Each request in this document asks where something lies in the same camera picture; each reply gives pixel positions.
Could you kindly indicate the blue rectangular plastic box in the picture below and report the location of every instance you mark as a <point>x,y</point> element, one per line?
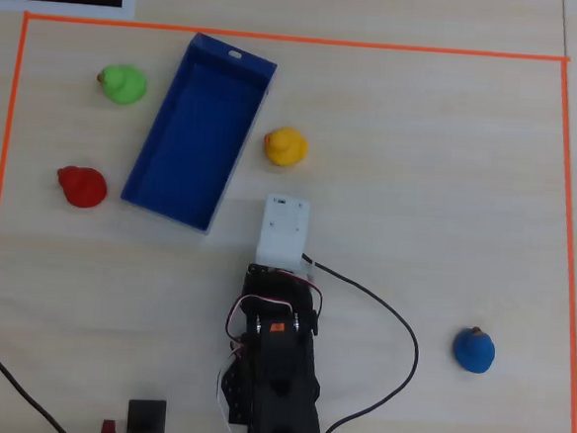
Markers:
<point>195,135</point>

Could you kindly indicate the yellow rubber duck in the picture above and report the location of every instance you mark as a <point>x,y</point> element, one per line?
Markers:
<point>286,147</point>

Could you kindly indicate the red rubber duck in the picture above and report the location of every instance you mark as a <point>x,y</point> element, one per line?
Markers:
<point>83,187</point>

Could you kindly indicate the blue rubber duck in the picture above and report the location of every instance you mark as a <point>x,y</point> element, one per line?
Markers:
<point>474,351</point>

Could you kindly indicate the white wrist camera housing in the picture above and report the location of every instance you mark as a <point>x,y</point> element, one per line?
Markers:
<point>285,226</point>

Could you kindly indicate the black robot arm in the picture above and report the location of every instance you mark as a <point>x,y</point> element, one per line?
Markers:
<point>281,384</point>

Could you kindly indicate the green rubber duck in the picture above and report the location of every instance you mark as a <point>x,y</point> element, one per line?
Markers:
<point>124,85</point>

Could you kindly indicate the black table clamp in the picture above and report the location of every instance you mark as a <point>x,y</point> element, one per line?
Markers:
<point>146,422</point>

